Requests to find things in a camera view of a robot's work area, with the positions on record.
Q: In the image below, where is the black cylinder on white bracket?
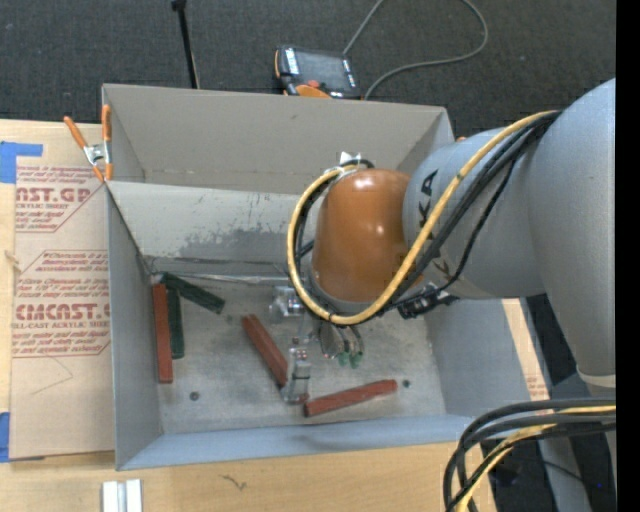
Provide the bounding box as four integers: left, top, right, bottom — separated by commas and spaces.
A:
397, 285, 459, 320

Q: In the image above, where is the brown cardboard board, red print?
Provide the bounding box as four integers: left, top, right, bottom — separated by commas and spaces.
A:
0, 118, 554, 462

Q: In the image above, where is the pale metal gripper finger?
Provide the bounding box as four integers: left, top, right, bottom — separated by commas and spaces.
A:
280, 377, 310, 405
290, 347, 312, 382

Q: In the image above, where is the dark green flat block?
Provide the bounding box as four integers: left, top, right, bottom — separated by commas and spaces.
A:
160, 272, 226, 316
166, 287, 186, 360

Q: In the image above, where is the grey metal bin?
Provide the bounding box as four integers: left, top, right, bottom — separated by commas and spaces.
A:
101, 83, 534, 472

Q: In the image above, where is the red-brown flat block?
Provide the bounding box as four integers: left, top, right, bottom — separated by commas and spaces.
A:
151, 283, 175, 385
302, 378, 400, 419
241, 313, 290, 388

